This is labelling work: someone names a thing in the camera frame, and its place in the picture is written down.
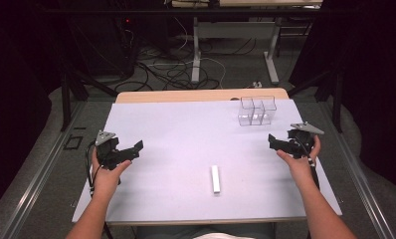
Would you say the person's left hand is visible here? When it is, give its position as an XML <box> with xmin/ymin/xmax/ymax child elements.
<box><xmin>91</xmin><ymin>147</ymin><xmax>133</xmax><ymax>197</ymax></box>

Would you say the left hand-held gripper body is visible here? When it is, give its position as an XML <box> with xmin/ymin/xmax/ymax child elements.
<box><xmin>95</xmin><ymin>129</ymin><xmax>128</xmax><ymax>171</ymax></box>

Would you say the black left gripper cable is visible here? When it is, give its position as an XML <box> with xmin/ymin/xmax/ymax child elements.
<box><xmin>85</xmin><ymin>141</ymin><xmax>114</xmax><ymax>239</ymax></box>

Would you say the wooden table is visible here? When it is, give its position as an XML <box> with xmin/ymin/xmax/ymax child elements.
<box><xmin>104</xmin><ymin>87</ymin><xmax>308</xmax><ymax>227</ymax></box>

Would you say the metal floor rail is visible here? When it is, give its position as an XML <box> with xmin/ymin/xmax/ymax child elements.
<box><xmin>0</xmin><ymin>100</ymin><xmax>89</xmax><ymax>239</ymax></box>
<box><xmin>317</xmin><ymin>99</ymin><xmax>396</xmax><ymax>239</ymax></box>

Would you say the white-legged background desk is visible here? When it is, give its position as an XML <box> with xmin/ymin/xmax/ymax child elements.
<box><xmin>170</xmin><ymin>0</ymin><xmax>323</xmax><ymax>86</ymax></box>

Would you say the clear acrylic organizer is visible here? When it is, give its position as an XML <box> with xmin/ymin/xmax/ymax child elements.
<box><xmin>237</xmin><ymin>95</ymin><xmax>278</xmax><ymax>127</ymax></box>

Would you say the black horizontal bar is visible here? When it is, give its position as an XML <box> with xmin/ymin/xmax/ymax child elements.
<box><xmin>36</xmin><ymin>7</ymin><xmax>323</xmax><ymax>16</ymax></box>

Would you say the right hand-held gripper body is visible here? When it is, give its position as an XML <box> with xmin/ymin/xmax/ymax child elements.
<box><xmin>287</xmin><ymin>120</ymin><xmax>325</xmax><ymax>159</ymax></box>

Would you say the white table mat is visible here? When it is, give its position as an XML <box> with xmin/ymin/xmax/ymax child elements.
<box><xmin>71</xmin><ymin>99</ymin><xmax>343</xmax><ymax>224</ymax></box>

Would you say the person's right hand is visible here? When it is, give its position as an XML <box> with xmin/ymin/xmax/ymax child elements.
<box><xmin>276</xmin><ymin>135</ymin><xmax>321</xmax><ymax>192</ymax></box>

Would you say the black equipment with red light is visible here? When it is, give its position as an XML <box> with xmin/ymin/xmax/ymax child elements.
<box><xmin>68</xmin><ymin>12</ymin><xmax>138</xmax><ymax>79</ymax></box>

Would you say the person's clothing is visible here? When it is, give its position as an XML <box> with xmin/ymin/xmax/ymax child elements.
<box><xmin>135</xmin><ymin>222</ymin><xmax>278</xmax><ymax>239</ymax></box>

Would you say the black metal stand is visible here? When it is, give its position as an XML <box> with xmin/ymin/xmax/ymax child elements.
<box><xmin>286</xmin><ymin>68</ymin><xmax>345</xmax><ymax>134</ymax></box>
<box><xmin>59</xmin><ymin>68</ymin><xmax>118</xmax><ymax>132</ymax></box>

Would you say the dark curtain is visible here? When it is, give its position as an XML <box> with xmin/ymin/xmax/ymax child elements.
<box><xmin>0</xmin><ymin>0</ymin><xmax>66</xmax><ymax>217</ymax></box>
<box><xmin>289</xmin><ymin>0</ymin><xmax>396</xmax><ymax>197</ymax></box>

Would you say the tangle of black floor cables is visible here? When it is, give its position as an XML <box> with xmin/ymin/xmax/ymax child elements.
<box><xmin>122</xmin><ymin>34</ymin><xmax>258</xmax><ymax>93</ymax></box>

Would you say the white rectangular bar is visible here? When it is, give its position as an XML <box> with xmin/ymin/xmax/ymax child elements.
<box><xmin>210</xmin><ymin>164</ymin><xmax>222</xmax><ymax>195</ymax></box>

